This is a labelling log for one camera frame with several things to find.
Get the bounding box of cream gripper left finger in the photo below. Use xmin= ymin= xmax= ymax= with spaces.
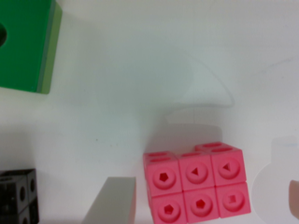
xmin=81 ymin=177 xmax=136 ymax=224

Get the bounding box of cream gripper right finger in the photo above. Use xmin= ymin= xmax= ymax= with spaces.
xmin=289 ymin=180 xmax=299 ymax=218

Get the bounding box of black linking cube block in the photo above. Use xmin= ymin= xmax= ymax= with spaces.
xmin=0 ymin=169 xmax=39 ymax=224

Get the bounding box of green wooden block with hole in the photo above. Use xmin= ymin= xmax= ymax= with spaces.
xmin=0 ymin=0 xmax=63 ymax=94

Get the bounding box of pink linking cube block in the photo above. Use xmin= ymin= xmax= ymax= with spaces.
xmin=143 ymin=142 xmax=251 ymax=224

